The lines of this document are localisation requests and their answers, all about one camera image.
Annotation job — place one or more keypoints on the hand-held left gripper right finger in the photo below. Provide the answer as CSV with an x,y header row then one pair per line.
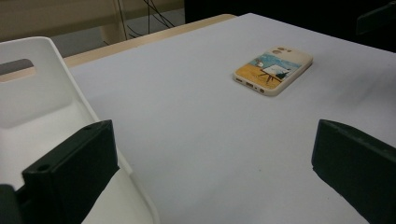
x,y
358,168

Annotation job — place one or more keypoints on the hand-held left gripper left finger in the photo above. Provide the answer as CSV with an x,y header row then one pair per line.
x,y
68,168

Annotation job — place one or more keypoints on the white plastic storage bin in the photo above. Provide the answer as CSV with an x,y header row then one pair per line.
x,y
46,93

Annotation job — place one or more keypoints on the phone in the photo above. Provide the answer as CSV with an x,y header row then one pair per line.
x,y
271,73

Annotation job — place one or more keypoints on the white table sheet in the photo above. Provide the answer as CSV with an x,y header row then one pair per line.
x,y
202,124

